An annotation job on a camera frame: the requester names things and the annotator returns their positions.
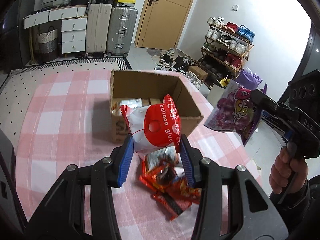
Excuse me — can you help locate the red white balloon glue bag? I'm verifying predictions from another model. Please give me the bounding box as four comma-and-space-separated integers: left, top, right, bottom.
120, 95, 181, 155

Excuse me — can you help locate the right hand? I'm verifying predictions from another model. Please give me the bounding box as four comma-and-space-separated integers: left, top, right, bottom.
269, 147, 309, 194

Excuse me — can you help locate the purple gift bag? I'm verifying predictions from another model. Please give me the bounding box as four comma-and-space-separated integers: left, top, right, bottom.
235, 68, 263, 90

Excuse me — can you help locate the wooden shoe rack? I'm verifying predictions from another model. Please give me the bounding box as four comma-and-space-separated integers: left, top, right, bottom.
198, 16, 255, 80

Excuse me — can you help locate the small cardboard box on floor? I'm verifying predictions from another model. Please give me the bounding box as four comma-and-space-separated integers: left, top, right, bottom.
188, 66, 208, 81

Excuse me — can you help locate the red cookie packet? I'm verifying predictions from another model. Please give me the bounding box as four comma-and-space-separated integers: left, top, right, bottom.
139, 160, 201, 220

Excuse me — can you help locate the pink checked tablecloth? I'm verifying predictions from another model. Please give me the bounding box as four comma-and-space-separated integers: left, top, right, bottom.
0, 68, 263, 240

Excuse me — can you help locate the SF cardboard box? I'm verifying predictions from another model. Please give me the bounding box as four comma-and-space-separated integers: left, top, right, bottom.
110, 70, 204, 143

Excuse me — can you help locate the wooden door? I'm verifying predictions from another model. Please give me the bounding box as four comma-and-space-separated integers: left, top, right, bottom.
135, 0, 194, 50

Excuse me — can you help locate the dotted floor mat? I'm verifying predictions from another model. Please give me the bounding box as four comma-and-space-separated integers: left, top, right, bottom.
1, 57, 132, 92

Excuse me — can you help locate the silver suitcase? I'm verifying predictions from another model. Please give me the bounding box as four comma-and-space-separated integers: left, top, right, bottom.
106, 6, 138, 57

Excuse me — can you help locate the woven laundry basket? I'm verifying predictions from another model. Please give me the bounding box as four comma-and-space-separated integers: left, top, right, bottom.
37, 25, 58, 63

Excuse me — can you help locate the beige suitcase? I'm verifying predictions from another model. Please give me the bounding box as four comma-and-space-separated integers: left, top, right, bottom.
85, 3, 112, 54

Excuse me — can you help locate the white drawer desk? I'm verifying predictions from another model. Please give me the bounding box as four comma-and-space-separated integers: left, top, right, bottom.
23, 5, 87, 54

